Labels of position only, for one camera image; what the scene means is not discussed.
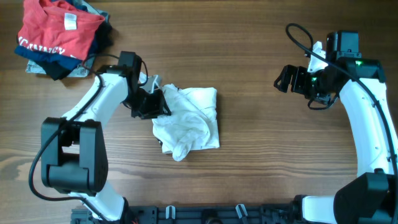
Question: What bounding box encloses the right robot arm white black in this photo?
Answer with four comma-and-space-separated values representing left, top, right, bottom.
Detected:
274, 57, 397, 223

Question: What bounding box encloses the red folded t-shirt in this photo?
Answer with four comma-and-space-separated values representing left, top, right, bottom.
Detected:
17, 0, 106, 62

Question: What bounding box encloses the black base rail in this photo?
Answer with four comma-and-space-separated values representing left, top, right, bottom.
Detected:
70, 203, 312, 224

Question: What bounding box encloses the white rail clip right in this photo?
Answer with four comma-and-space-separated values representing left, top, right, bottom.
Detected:
235, 203, 248, 219

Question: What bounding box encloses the white rail clip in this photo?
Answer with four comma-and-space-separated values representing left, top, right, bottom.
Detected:
165, 205, 176, 220
235, 203, 248, 219

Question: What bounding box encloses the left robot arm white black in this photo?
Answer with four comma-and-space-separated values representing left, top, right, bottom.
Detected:
34, 65, 170, 223

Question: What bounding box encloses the white rail clip left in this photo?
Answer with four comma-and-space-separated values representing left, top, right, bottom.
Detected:
165, 205, 176, 220

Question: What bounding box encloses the navy blue folded garment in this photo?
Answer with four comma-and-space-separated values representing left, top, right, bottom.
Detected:
14, 0, 100, 71

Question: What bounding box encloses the black folded garment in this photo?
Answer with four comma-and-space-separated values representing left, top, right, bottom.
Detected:
25, 22, 113, 80

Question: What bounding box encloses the grey printed folded garment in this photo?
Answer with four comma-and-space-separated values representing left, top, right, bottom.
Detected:
25, 0, 113, 80

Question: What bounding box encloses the white t-shirt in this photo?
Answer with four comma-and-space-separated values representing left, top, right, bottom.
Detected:
139, 72, 220, 162

